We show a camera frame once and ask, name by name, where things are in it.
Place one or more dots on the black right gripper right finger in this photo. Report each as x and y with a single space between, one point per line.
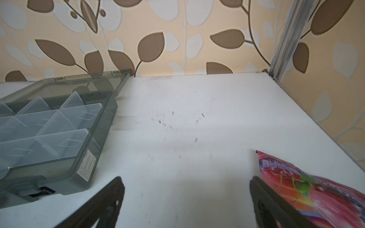
271 209

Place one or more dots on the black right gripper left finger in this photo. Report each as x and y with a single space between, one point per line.
101 211

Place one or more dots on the aluminium frame post right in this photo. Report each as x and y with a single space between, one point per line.
298 17

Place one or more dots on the pink candy bag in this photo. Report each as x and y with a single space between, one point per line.
325 203

